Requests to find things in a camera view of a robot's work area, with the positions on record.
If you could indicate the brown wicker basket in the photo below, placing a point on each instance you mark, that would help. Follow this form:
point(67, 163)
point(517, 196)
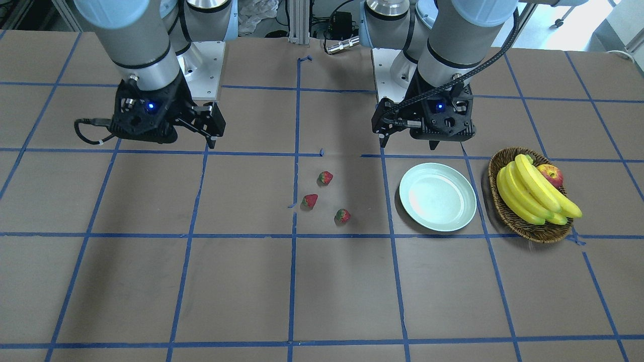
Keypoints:
point(502, 214)

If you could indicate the red yellow apple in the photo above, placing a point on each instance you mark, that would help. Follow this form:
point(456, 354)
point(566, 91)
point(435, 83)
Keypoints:
point(552, 174)

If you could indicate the pale green round plate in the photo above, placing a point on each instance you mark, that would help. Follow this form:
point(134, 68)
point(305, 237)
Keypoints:
point(437, 197)

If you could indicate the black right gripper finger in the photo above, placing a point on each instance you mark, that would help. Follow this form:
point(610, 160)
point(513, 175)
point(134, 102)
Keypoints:
point(211, 141)

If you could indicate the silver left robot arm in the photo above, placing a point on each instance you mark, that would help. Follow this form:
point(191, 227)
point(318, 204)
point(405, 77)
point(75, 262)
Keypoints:
point(448, 42)

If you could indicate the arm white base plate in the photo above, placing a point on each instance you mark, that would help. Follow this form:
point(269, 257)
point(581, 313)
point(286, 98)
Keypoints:
point(202, 65)
point(393, 73)

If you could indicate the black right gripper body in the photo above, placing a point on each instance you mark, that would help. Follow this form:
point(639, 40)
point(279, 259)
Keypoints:
point(184, 102)

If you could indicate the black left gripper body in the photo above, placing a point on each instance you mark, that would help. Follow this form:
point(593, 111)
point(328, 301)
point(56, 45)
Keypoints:
point(413, 96)

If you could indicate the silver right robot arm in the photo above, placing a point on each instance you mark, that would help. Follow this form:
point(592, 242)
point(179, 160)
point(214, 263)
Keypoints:
point(169, 55)

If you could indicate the red strawberry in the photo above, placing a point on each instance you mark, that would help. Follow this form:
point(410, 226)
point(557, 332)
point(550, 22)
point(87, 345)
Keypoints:
point(325, 177)
point(342, 216)
point(309, 200)

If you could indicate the aluminium frame post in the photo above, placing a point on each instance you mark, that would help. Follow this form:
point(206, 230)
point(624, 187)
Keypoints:
point(298, 22)

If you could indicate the yellow banana bunch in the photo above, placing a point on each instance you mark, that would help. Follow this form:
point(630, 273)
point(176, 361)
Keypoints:
point(529, 195)

